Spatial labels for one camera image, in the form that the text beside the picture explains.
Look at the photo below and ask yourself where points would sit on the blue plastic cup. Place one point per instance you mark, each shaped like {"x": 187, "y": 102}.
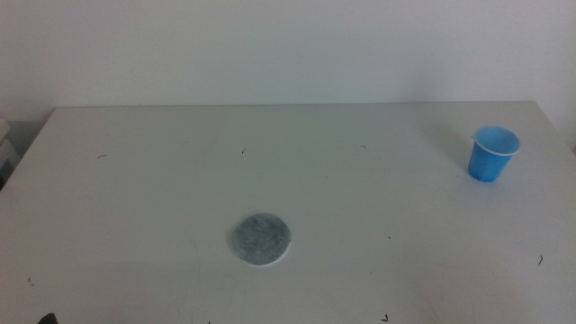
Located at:
{"x": 488, "y": 164}

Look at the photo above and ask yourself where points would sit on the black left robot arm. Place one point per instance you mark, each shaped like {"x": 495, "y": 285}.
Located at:
{"x": 47, "y": 319}

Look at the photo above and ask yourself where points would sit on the round grey felt cup mat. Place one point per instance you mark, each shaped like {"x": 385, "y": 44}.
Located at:
{"x": 261, "y": 240}

